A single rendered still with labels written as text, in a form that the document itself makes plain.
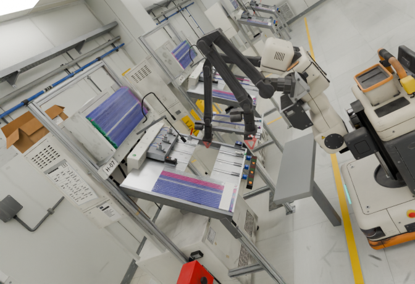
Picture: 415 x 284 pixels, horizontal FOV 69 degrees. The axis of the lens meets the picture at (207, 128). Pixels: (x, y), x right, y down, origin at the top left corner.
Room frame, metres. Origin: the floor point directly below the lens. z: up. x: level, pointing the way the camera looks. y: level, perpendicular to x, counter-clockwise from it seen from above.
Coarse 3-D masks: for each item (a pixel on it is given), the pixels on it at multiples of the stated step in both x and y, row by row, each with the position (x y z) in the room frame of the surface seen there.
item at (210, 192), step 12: (168, 168) 1.94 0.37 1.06; (168, 180) 1.82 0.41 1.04; (180, 180) 1.82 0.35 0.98; (192, 180) 1.82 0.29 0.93; (204, 180) 1.82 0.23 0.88; (216, 180) 1.82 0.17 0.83; (156, 192) 1.74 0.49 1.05; (168, 192) 1.73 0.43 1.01; (180, 192) 1.72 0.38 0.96; (192, 192) 1.72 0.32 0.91; (204, 192) 1.72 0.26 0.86; (216, 192) 1.72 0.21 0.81; (228, 192) 1.72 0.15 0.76; (204, 204) 1.63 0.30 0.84; (216, 204) 1.62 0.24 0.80; (228, 204) 1.62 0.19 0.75
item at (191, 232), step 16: (176, 208) 2.31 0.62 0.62; (240, 208) 2.19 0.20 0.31; (160, 224) 2.26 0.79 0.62; (176, 224) 2.08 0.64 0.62; (192, 224) 1.93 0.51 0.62; (208, 224) 1.83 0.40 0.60; (240, 224) 2.07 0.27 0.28; (256, 224) 2.22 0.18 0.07; (176, 240) 1.90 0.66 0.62; (192, 240) 1.76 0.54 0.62; (208, 240) 1.73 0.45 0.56; (224, 240) 1.84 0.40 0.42; (144, 256) 2.00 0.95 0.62; (160, 256) 1.89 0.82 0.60; (208, 256) 1.72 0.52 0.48; (224, 256) 1.74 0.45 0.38; (240, 256) 1.85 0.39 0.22; (160, 272) 1.95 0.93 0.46; (176, 272) 1.89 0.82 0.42; (224, 272) 1.72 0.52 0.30
